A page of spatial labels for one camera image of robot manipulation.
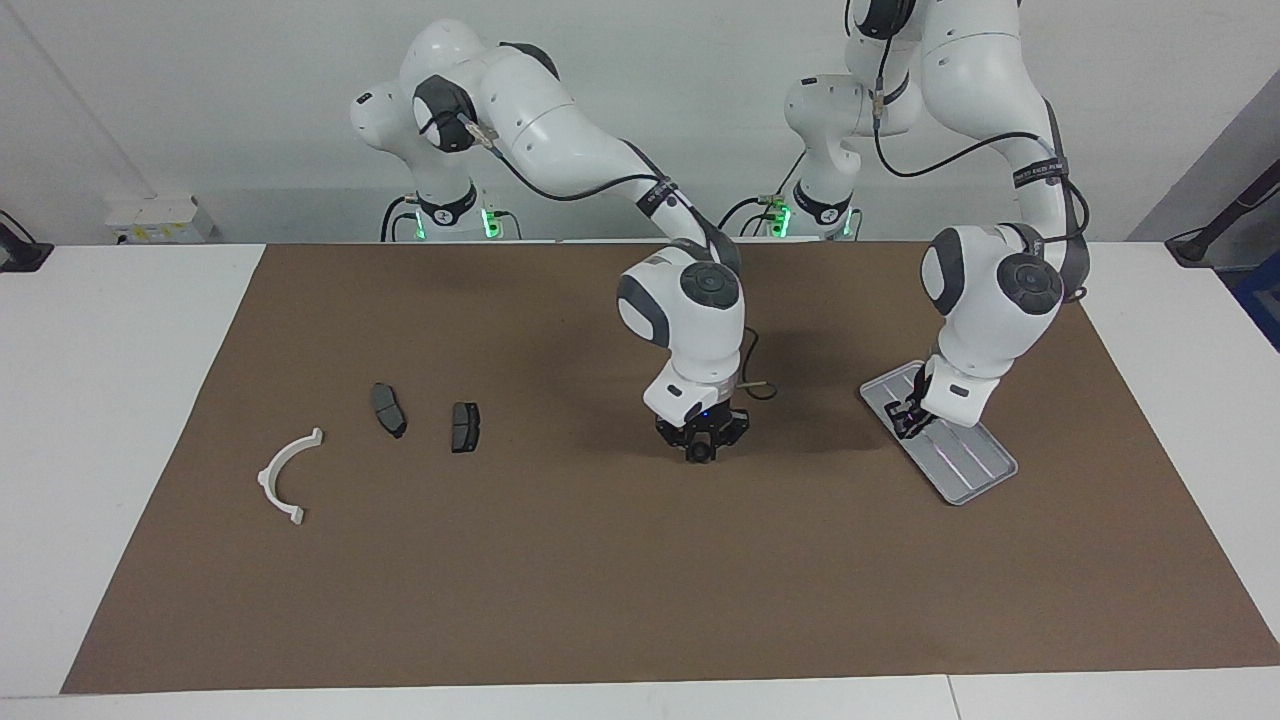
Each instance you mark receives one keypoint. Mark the black clamp mount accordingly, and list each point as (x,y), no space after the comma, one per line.
(20,255)

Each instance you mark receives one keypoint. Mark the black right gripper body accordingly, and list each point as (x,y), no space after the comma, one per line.
(715,425)

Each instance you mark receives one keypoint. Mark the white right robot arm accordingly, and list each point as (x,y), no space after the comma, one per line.
(690,330)

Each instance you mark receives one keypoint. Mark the white semicircular bracket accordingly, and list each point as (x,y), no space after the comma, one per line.
(268,478)

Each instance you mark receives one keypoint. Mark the white power box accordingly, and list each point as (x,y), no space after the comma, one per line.
(160,220)

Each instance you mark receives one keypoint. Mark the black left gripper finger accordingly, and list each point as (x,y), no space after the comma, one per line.
(923,424)
(902,415)

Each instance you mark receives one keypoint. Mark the curved dark brake pad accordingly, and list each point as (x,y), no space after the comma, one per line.
(388,410)

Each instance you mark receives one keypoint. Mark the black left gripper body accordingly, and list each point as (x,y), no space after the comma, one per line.
(915,392)

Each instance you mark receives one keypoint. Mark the grey metal tray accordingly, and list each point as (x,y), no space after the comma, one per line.
(970,470)

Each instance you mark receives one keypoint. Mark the brown table mat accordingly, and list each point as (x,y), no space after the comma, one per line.
(640,560)

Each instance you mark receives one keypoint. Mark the black stand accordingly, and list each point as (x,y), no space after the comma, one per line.
(1200,245)

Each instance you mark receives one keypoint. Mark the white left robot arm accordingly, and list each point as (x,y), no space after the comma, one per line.
(985,320)

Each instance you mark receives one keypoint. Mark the blue box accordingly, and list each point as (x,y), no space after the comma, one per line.
(1262,300)

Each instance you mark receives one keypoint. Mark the rectangular dark brake pad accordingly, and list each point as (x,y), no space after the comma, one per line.
(466,428)

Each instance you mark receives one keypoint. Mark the large black bearing gear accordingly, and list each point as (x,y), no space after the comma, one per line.
(701,453)

